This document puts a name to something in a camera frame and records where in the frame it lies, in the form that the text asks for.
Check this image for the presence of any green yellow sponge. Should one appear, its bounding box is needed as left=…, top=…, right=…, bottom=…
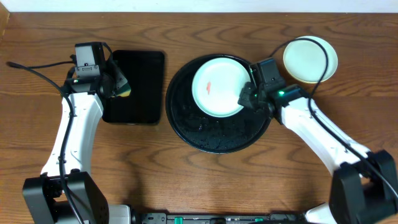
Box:
left=118, top=89, right=131, bottom=97

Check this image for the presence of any yellow plate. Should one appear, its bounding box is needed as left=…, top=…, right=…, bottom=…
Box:
left=289, top=74, right=333, bottom=84

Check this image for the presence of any light blue plate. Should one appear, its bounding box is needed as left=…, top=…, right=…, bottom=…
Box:
left=192, top=57, right=251, bottom=118
left=283, top=35, right=338, bottom=81

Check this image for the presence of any light blue plate top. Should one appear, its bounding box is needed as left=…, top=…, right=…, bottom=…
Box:
left=283, top=35, right=338, bottom=81

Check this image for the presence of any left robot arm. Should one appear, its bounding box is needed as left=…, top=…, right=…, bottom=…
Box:
left=22, top=42, right=134, bottom=223

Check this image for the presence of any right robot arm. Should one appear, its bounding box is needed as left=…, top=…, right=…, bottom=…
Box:
left=238, top=82, right=397, bottom=223

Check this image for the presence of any black rectangular tray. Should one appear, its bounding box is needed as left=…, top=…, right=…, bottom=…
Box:
left=103, top=50, right=165, bottom=125

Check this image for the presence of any round black tray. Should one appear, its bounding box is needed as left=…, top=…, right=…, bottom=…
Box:
left=165, top=54, right=271, bottom=154

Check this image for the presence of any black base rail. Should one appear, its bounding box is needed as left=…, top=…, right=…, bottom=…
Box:
left=108, top=204, right=312, bottom=224

